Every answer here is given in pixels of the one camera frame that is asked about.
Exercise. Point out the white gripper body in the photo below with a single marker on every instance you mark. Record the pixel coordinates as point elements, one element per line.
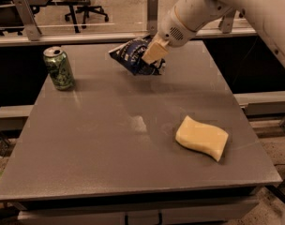
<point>172,29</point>

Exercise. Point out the yellow sponge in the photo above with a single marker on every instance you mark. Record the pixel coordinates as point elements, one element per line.
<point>201,137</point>

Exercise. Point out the right metal railing bracket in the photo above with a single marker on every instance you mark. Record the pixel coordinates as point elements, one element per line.
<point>226,24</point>

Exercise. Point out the green soda can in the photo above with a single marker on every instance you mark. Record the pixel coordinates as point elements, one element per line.
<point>58,66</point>

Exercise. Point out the middle metal railing bracket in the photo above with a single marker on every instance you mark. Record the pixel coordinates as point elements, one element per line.
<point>152,17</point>

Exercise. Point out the left metal railing bracket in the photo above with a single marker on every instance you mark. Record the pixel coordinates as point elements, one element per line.
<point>25,12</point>

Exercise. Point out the dark desk in background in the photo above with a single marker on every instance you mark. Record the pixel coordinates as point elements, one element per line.
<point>10,20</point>

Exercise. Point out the metal railing bracket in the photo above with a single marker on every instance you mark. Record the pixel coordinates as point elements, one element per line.
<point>226,24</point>
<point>25,12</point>
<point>152,17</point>

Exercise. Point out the blue chip bag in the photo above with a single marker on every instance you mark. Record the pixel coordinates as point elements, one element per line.
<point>130,56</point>

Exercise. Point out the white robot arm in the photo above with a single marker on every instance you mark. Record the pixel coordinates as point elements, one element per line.
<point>267,18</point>

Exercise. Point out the black office chair left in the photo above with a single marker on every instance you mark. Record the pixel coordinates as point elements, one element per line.
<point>86,8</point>

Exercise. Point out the glass railing panel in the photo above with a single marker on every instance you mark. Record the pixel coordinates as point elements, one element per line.
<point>92,16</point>

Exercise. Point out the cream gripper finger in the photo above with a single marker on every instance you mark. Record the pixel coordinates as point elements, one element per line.
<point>156,50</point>

